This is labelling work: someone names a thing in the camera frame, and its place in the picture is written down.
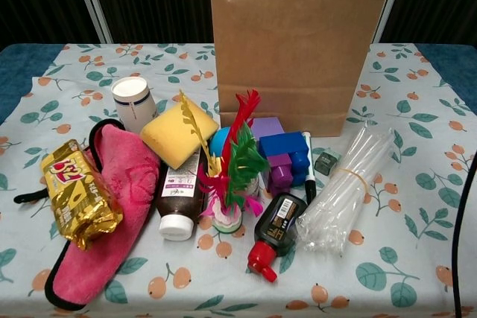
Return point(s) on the colourful feather shuttlecock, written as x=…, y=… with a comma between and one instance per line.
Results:
x=242, y=161

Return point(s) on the brown paper bag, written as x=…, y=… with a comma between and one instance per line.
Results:
x=298, y=53

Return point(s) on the dark purple block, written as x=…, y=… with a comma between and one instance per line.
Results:
x=279, y=176

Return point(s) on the light purple block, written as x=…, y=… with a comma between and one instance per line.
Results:
x=268, y=126

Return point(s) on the yellow sponge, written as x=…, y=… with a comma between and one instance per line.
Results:
x=175, y=135

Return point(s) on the blue block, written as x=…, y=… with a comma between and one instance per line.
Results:
x=283, y=144

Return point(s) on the blue ball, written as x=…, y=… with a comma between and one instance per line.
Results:
x=220, y=143

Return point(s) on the brown bottle with white cap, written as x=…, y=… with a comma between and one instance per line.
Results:
x=179, y=199

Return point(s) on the white paper cup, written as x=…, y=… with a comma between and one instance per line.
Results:
x=134, y=105

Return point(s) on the pink cloth with black trim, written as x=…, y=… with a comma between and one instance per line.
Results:
x=126, y=169

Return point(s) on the black white marker pen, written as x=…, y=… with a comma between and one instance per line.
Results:
x=310, y=189

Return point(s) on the dark green labelled packet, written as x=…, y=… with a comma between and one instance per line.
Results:
x=326, y=159

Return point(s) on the black bottle with red cap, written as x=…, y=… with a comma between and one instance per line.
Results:
x=279, y=221

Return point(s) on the floral tablecloth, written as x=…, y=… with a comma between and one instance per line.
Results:
x=372, y=202

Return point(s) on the gold foil snack pack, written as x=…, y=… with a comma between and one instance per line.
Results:
x=78, y=195

